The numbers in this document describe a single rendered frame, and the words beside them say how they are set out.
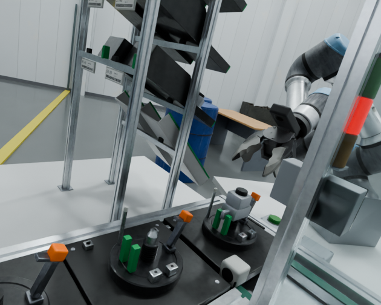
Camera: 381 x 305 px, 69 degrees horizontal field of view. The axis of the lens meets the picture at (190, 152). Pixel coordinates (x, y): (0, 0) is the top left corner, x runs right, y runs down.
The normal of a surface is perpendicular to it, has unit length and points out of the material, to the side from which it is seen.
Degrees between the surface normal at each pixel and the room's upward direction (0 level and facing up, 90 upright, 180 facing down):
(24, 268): 0
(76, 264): 0
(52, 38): 90
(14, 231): 0
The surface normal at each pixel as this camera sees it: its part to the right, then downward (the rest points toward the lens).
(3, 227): 0.23, -0.93
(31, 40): 0.26, 0.35
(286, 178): -0.72, 0.04
